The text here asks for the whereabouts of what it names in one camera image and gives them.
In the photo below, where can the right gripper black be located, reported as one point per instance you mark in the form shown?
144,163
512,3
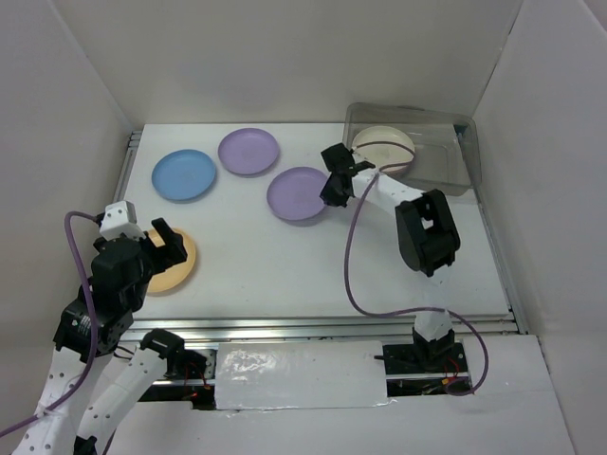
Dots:
330,197

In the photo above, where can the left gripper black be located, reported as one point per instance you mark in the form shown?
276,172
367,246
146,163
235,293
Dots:
173,251

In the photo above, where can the orange plate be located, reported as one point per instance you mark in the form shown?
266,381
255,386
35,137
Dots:
176,275

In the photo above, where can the purple plate front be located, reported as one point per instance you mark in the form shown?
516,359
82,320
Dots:
294,194

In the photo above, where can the purple plate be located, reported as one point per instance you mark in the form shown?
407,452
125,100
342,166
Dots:
294,194
248,151

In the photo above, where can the cream plate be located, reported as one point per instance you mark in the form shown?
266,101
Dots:
385,145

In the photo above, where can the blue plate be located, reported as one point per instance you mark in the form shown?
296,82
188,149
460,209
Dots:
183,175

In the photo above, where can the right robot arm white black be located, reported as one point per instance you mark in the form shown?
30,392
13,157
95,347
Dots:
426,234

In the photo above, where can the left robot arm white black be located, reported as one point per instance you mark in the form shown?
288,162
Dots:
67,420

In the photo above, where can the clear plastic bin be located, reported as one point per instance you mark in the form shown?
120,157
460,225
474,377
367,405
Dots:
447,155

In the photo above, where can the purple plate rear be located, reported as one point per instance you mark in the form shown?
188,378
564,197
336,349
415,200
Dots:
248,151

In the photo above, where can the white foil cover panel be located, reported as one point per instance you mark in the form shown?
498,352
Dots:
300,375

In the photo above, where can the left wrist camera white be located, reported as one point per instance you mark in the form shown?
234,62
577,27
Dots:
119,219

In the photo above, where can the aluminium frame rail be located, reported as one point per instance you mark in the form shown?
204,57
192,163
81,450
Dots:
259,277

